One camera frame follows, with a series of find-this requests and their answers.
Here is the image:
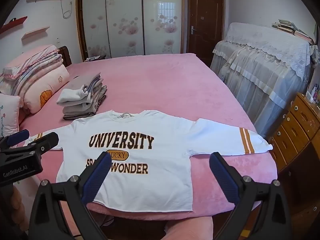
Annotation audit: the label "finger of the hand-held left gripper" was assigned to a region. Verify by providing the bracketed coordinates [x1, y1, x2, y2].
[0, 129, 30, 149]
[0, 132, 60, 155]

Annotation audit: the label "dark wooden nightstand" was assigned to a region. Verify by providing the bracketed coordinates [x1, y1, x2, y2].
[84, 55, 107, 62]

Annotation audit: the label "beige speckled folded garment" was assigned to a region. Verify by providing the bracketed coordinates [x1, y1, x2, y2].
[62, 87, 108, 115]

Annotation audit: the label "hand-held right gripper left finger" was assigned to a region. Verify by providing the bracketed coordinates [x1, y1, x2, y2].
[27, 151, 112, 240]

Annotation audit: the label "white printed sweatshirt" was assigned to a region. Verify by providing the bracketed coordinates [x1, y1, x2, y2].
[25, 109, 273, 213]

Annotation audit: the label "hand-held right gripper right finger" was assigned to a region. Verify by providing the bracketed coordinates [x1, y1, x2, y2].
[209, 151, 293, 240]

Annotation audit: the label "pink pillow with orange print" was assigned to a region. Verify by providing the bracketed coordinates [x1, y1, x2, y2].
[22, 66, 70, 114]

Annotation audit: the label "cosmetic bottles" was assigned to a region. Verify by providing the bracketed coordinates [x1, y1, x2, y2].
[306, 80, 320, 104]

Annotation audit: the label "dark wooden headboard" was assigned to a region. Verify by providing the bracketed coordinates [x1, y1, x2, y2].
[58, 46, 72, 67]

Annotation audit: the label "stack of books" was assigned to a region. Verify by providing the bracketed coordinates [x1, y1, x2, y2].
[271, 19, 315, 44]

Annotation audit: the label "person's left hand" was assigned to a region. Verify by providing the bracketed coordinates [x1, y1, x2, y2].
[11, 186, 29, 233]

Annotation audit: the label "brown wooden door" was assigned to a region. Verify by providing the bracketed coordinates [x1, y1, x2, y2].
[187, 0, 225, 67]

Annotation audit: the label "folded pastel blankets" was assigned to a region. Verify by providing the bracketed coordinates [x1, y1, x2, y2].
[0, 44, 63, 95]

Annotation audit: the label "wooden dresser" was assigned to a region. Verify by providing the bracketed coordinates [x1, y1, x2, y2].
[266, 92, 320, 220]

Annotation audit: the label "white embroidered pillow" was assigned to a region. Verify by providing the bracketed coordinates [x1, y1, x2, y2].
[0, 94, 22, 140]

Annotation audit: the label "floral sliding door wardrobe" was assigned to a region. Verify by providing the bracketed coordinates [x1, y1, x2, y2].
[76, 0, 185, 62]

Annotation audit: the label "taupe folded garment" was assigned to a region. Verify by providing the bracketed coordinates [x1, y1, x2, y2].
[67, 72, 104, 93]

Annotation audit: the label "red wall shelf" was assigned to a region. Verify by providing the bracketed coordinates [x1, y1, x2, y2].
[0, 16, 28, 34]

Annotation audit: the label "white fleece folded garment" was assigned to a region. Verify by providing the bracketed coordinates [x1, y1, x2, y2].
[56, 84, 94, 105]

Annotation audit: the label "pink wall shelf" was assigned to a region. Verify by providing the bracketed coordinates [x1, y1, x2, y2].
[21, 26, 50, 41]

